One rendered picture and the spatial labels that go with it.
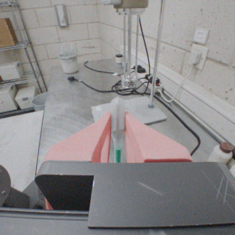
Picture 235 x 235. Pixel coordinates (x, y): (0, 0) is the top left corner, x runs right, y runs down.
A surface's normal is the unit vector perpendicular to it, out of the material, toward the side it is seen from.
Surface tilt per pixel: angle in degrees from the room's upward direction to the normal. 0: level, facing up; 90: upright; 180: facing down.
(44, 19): 90
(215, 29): 90
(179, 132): 0
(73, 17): 90
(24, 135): 0
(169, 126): 0
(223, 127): 90
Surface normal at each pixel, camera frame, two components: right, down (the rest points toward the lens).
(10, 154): -0.04, -0.78
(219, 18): -0.95, 0.22
